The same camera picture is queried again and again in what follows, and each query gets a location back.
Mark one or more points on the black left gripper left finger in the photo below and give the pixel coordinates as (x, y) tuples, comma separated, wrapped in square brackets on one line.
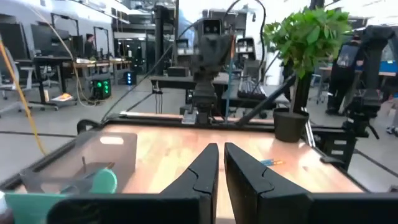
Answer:
[(202, 174)]

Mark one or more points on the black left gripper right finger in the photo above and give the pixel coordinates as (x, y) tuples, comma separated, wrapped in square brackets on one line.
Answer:
[(248, 193)]

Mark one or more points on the blue paintbrush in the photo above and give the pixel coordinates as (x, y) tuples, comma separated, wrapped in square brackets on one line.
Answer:
[(267, 162)]

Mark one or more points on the black side table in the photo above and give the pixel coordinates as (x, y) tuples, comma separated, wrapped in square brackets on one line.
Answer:
[(174, 82)]

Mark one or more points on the black keyboard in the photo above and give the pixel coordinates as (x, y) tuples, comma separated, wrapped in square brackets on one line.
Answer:
[(252, 90)]

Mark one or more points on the potted green plant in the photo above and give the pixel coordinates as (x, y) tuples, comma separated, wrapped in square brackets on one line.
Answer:
[(289, 127)]

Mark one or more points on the grey translucent plastic bin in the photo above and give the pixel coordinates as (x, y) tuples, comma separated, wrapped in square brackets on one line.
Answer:
[(124, 161)]

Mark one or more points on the computer tower blue lights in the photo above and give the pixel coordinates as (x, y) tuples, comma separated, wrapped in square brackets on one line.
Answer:
[(128, 77)]

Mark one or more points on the black table edge clamp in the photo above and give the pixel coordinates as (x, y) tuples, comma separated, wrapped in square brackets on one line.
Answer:
[(332, 160)]

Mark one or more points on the teal plastic bin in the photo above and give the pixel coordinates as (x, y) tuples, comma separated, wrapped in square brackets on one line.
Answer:
[(105, 183)]

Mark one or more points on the computer tower green lights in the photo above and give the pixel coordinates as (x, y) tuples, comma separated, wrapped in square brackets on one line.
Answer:
[(101, 88)]

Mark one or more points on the wooden office desk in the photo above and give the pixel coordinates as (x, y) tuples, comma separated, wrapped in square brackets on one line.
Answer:
[(93, 64)]

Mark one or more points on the person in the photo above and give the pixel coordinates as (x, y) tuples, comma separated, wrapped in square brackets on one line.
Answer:
[(339, 84), (89, 46)]

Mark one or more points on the black computer monitor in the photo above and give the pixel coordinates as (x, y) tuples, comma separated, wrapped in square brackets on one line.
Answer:
[(49, 40)]

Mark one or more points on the grey office chair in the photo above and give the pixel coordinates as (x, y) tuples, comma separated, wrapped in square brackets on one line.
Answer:
[(26, 71)]

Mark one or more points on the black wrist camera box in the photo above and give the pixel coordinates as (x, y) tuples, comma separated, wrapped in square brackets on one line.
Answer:
[(212, 28)]

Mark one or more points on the black diagonal frame strut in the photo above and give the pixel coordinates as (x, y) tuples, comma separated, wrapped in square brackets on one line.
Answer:
[(264, 102)]

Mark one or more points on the black tripod camera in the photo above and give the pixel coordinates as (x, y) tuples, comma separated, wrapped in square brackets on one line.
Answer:
[(363, 105)]

